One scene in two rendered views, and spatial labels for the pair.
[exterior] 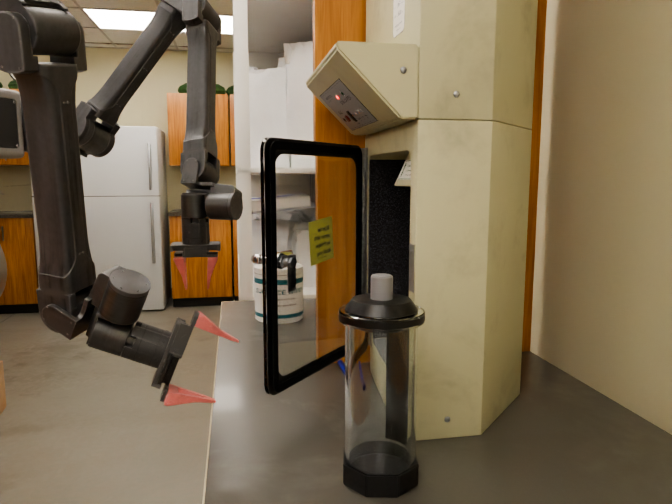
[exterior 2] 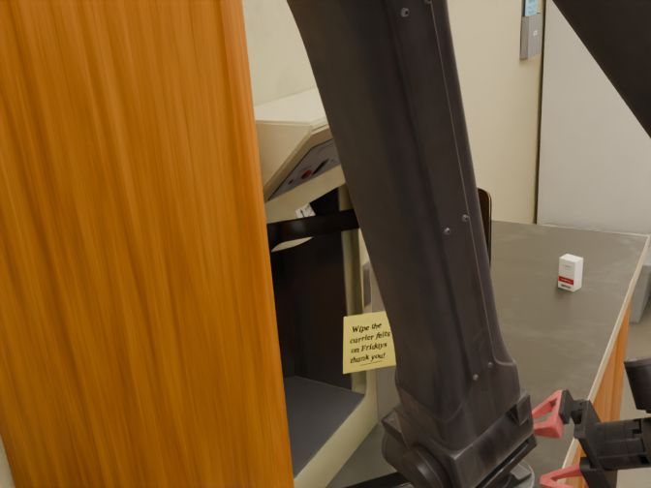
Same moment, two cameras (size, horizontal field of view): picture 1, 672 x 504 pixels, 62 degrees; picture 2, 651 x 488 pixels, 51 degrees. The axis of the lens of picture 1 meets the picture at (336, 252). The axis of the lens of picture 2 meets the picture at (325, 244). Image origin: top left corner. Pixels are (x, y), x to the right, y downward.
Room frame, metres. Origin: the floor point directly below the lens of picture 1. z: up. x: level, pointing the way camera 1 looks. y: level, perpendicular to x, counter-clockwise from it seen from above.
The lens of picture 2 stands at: (1.55, 0.48, 1.63)
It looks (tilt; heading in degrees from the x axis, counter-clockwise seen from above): 21 degrees down; 222
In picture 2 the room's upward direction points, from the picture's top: 4 degrees counter-clockwise
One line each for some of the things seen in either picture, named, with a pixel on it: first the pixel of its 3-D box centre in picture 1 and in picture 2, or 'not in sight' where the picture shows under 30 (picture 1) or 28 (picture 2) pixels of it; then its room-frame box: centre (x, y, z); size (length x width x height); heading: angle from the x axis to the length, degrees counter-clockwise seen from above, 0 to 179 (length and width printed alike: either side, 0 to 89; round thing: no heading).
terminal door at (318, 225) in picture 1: (318, 258); (380, 359); (0.96, 0.03, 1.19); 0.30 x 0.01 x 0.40; 149
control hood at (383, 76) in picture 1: (353, 97); (342, 136); (0.94, -0.03, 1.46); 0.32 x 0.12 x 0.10; 10
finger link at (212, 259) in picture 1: (201, 267); not in sight; (1.19, 0.29, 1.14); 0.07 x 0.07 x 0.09; 11
